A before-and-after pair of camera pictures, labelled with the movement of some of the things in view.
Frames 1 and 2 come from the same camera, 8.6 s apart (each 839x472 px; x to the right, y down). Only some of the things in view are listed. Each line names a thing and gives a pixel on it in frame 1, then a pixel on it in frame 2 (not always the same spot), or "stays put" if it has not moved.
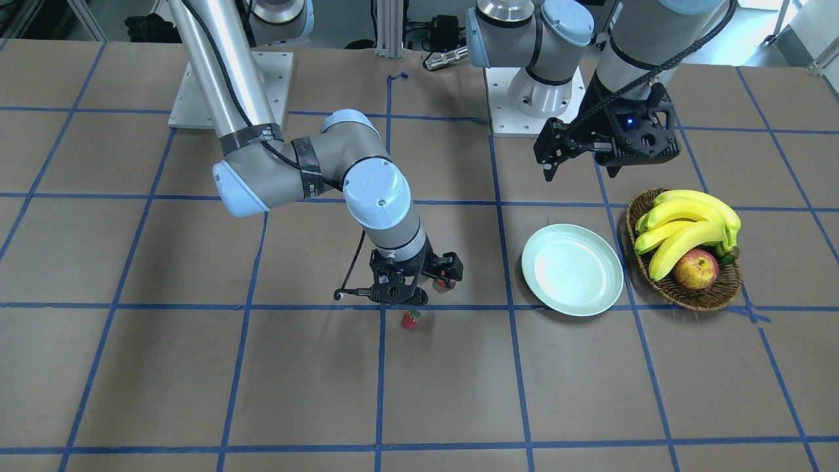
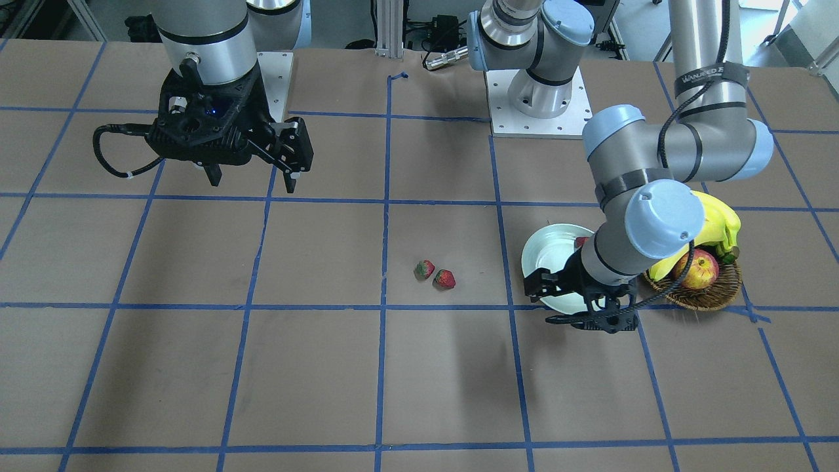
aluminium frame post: (389, 19) stays put
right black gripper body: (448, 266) → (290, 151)
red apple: (698, 269) stays put
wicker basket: (667, 288) stays put
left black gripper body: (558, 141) → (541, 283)
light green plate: (571, 270) stays put
